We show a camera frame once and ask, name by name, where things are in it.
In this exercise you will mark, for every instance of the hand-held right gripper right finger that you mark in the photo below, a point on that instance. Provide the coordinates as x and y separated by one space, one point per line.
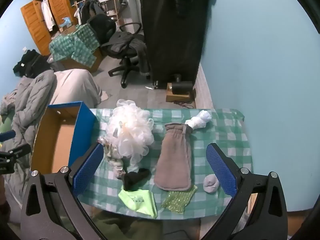
221 170

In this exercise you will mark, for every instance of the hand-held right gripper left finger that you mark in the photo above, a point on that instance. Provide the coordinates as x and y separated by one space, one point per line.
88 170

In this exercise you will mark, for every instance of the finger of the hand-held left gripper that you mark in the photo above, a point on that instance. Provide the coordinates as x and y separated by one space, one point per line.
7 136
18 151

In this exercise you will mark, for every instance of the grey sock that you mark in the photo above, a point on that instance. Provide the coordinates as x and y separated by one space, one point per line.
210 183

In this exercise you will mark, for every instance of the patterned floral cloth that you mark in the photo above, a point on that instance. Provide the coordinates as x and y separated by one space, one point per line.
113 163

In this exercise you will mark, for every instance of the blue cardboard box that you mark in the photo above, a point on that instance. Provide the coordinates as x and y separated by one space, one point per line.
57 140

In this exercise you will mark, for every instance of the brown bath mitt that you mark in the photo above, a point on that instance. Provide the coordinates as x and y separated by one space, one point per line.
173 162

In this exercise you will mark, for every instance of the green sparkly scrub cloth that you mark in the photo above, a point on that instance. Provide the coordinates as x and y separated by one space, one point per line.
177 200

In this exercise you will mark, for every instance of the white peach mesh bath pouf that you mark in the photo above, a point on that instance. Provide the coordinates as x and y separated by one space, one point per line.
130 132

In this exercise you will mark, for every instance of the neon green cloth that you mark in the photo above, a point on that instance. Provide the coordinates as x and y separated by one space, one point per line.
140 201

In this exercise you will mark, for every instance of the green checkered tablecloth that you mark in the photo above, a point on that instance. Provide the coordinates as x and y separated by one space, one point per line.
225 135

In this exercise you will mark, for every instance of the grey quilt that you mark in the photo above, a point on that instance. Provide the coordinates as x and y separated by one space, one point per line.
30 97

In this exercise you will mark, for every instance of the black sock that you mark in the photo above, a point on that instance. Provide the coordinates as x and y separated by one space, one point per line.
133 178

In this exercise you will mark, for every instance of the black clothing pile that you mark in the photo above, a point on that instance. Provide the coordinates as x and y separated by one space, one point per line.
30 63

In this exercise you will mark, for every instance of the person's olive trousers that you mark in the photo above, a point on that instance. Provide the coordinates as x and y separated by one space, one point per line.
140 230

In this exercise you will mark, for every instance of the beige blanket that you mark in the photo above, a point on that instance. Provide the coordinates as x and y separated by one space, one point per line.
75 85

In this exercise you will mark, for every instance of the small wooden box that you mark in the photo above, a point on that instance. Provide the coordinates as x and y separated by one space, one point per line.
175 97

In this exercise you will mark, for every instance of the brown cardboard box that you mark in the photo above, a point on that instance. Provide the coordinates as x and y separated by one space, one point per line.
96 60

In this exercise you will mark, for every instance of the green checkered cloth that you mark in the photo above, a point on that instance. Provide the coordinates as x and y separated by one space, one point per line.
75 45

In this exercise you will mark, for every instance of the black office chair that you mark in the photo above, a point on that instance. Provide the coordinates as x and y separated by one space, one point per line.
126 62

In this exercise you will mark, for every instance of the wooden wardrobe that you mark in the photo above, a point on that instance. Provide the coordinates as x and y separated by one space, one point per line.
32 22

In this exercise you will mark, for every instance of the white hanging garment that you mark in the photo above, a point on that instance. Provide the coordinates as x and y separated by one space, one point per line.
47 15

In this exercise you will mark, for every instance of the blue plastic bag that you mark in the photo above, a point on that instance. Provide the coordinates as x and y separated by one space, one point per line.
66 22

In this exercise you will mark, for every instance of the dark grey jacket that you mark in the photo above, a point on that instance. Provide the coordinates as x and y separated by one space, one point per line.
127 43

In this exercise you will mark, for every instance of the black fabric wardrobe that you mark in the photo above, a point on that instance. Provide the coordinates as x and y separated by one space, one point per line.
175 30

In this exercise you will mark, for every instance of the clothes rack with dark clothes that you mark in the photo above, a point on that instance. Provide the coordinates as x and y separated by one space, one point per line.
86 8

